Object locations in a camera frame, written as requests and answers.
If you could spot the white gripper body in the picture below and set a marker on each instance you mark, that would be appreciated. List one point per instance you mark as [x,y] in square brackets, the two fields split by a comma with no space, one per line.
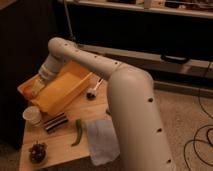
[50,68]

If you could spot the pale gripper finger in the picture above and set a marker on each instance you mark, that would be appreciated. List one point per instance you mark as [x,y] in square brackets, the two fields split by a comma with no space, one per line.
[37,87]

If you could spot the small orange apple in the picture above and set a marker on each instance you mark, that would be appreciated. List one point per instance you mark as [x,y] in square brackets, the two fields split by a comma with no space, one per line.
[27,93]

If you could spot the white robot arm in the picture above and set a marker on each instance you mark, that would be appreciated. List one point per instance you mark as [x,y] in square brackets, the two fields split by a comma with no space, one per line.
[143,142]

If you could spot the white paper cup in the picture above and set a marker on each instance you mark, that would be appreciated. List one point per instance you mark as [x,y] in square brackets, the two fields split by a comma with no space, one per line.
[32,115]

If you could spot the yellow plastic bin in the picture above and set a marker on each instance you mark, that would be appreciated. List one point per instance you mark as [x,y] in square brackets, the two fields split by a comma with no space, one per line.
[69,83]

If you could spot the striped black white box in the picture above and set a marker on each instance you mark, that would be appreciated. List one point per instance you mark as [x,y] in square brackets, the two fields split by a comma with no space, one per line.
[55,122]

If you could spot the grey metal pole stand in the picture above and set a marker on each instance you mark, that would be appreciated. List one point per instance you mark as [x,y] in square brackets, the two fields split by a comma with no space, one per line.
[71,35]

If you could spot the bunch of dark grapes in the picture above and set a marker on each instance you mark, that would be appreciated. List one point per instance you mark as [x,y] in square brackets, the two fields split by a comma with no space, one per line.
[37,153]

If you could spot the grey folded cloth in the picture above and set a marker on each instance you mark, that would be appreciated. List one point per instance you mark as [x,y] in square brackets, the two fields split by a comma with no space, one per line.
[102,141]

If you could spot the black flat object on ledge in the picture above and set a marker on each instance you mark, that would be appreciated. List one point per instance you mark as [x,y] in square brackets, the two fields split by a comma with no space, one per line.
[174,59]

